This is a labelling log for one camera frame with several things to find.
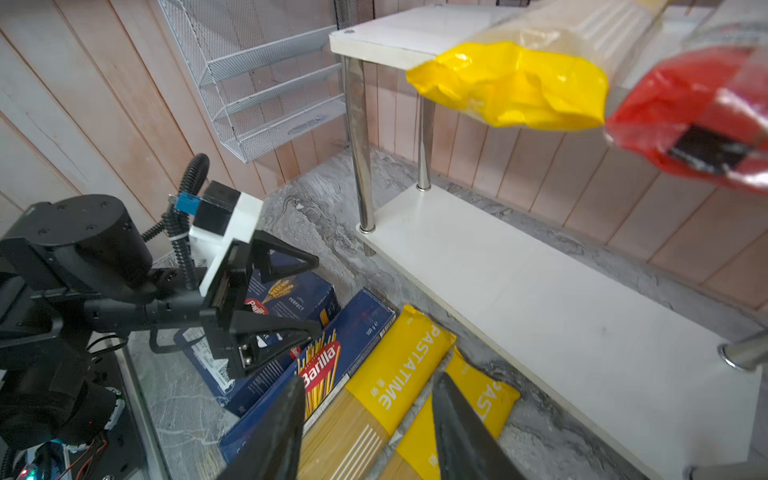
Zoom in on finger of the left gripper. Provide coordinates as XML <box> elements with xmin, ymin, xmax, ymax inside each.
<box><xmin>228</xmin><ymin>310</ymin><xmax>322</xmax><ymax>351</ymax></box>
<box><xmin>249</xmin><ymin>230</ymin><xmax>319</xmax><ymax>283</ymax></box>

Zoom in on red spaghetti pack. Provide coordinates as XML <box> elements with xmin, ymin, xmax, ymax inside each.
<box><xmin>605</xmin><ymin>1</ymin><xmax>767</xmax><ymax>193</ymax></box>

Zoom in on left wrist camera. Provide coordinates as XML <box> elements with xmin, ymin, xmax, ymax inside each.
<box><xmin>171</xmin><ymin>181</ymin><xmax>263</xmax><ymax>297</ymax></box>

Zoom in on yellow Pastatime spaghetti pack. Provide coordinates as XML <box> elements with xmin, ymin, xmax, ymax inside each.
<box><xmin>381</xmin><ymin>350</ymin><xmax>520</xmax><ymax>479</ymax></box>
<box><xmin>297</xmin><ymin>305</ymin><xmax>456</xmax><ymax>479</ymax></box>

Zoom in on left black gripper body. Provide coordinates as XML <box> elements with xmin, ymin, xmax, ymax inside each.
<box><xmin>1</xmin><ymin>195</ymin><xmax>264</xmax><ymax>378</ymax></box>

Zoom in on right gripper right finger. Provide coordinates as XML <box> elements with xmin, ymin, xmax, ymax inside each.
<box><xmin>432</xmin><ymin>373</ymin><xmax>524</xmax><ymax>480</ymax></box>

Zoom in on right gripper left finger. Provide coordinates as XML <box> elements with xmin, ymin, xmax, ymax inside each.
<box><xmin>218</xmin><ymin>376</ymin><xmax>305</xmax><ymax>479</ymax></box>

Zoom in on white wire mesh rack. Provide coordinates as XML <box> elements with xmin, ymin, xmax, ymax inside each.
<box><xmin>159</xmin><ymin>1</ymin><xmax>346</xmax><ymax>162</ymax></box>

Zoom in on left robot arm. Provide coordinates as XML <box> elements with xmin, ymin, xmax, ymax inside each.
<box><xmin>1</xmin><ymin>194</ymin><xmax>320</xmax><ymax>450</ymax></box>

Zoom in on blue Barilla spaghetti box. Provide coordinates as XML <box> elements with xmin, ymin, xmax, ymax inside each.
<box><xmin>219</xmin><ymin>288</ymin><xmax>396</xmax><ymax>463</ymax></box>

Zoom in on dark blue pasta bag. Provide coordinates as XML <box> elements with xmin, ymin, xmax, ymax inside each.
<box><xmin>174</xmin><ymin>271</ymin><xmax>341</xmax><ymax>417</ymax></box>

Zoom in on white two-tier shelf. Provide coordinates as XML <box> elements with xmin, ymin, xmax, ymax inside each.
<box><xmin>330</xmin><ymin>1</ymin><xmax>767</xmax><ymax>479</ymax></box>

